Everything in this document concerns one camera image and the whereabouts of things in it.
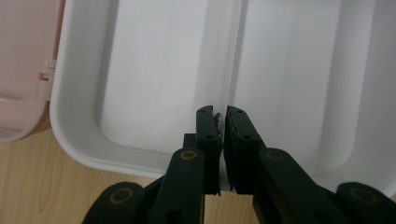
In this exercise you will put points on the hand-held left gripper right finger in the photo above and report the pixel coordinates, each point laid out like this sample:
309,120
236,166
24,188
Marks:
243,149

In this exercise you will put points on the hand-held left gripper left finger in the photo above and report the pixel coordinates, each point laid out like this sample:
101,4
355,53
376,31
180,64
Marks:
209,146

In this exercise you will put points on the white tray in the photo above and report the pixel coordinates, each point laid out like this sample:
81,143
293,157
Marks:
149,77

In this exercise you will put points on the pink storage box with lid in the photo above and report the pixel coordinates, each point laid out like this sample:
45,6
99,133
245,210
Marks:
25,46

